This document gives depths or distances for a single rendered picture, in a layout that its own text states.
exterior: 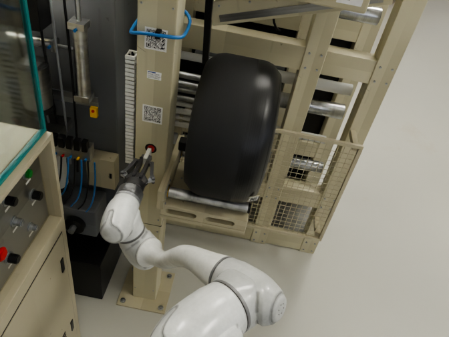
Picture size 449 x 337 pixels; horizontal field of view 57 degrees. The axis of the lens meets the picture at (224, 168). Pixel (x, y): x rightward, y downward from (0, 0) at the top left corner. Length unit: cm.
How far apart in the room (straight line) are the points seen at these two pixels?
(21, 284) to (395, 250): 243
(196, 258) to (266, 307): 24
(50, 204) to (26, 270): 25
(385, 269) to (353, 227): 38
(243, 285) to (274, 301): 7
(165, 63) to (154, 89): 11
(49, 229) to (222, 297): 85
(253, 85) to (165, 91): 32
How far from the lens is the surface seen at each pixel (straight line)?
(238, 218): 171
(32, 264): 152
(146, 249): 141
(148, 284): 234
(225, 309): 90
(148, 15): 142
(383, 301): 284
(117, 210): 135
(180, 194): 169
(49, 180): 152
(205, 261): 107
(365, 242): 311
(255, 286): 96
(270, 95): 142
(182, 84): 194
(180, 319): 88
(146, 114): 158
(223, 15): 178
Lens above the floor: 209
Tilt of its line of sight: 39 degrees down
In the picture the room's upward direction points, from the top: 11 degrees clockwise
